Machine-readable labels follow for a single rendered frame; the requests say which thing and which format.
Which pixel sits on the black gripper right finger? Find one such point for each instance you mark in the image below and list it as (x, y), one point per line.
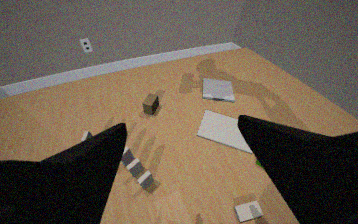
(311, 171)

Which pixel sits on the dark brown cube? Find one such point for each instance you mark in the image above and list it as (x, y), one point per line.
(150, 104)

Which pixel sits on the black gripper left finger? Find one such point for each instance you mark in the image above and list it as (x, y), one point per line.
(70, 187)

